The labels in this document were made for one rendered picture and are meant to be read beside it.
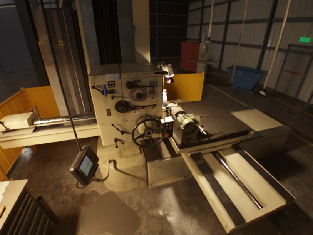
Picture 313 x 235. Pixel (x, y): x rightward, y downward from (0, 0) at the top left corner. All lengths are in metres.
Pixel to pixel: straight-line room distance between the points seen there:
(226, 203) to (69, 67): 2.48
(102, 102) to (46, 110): 3.17
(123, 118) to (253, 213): 1.72
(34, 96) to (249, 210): 4.73
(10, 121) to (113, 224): 1.88
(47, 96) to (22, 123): 2.26
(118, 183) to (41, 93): 3.03
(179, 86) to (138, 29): 2.68
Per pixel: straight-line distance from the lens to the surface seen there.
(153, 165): 2.37
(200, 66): 7.89
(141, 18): 2.20
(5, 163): 3.84
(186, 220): 2.51
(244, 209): 1.97
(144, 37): 2.20
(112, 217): 2.57
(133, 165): 2.29
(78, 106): 2.42
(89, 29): 2.17
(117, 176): 2.42
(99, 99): 1.62
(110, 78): 1.57
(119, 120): 1.73
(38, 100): 4.61
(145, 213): 2.53
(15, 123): 2.35
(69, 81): 2.31
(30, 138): 2.43
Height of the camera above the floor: 2.26
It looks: 30 degrees down
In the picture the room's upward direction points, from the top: straight up
